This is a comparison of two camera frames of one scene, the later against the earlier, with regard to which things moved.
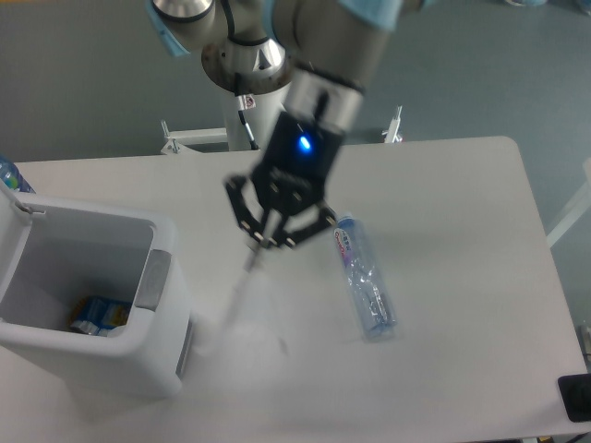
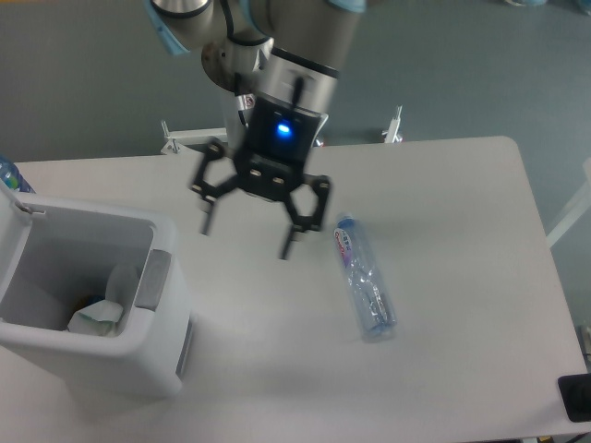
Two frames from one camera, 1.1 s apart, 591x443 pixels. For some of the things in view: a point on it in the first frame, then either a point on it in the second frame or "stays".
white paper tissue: (254, 326) -> (99, 318)
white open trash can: (54, 253) stays
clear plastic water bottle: (371, 294) stays
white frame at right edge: (577, 210) stays
